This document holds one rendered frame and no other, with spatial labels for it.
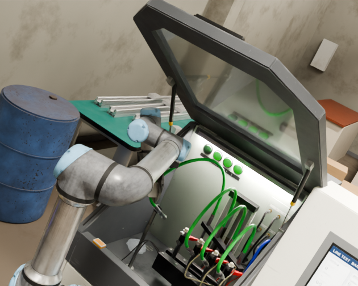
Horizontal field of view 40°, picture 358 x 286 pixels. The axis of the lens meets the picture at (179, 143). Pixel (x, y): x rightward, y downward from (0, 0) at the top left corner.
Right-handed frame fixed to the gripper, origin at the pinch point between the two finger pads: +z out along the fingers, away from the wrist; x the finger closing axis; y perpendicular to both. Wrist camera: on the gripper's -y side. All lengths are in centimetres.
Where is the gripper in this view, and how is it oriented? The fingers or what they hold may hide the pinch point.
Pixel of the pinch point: (156, 199)
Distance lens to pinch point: 190.2
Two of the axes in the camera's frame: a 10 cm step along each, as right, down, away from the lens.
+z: 0.0, 9.7, 2.3
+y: -7.8, 1.5, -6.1
